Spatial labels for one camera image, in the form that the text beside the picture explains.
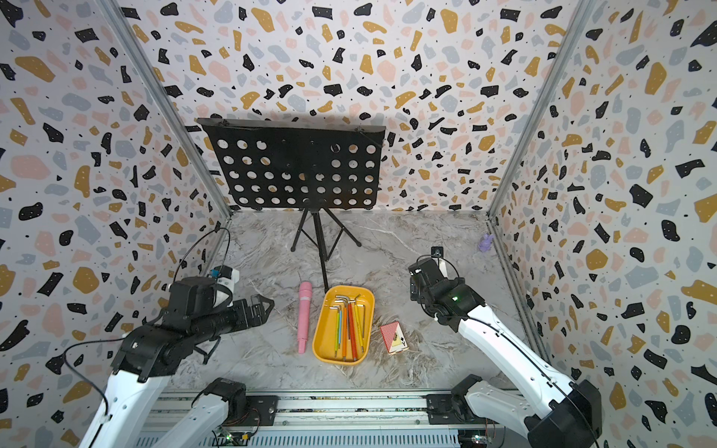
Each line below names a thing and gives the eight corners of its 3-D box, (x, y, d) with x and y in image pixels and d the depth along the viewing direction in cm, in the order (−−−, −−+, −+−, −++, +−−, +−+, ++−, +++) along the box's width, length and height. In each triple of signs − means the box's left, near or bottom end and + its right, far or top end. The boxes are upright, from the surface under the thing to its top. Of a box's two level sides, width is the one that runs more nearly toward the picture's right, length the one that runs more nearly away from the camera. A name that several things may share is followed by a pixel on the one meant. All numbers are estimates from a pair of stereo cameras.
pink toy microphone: (295, 354, 85) (293, 351, 83) (301, 286, 101) (299, 281, 98) (308, 353, 86) (306, 349, 83) (312, 285, 101) (310, 280, 99)
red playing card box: (388, 356, 85) (388, 353, 84) (379, 328, 91) (379, 325, 89) (408, 349, 87) (409, 347, 85) (398, 322, 92) (399, 320, 91)
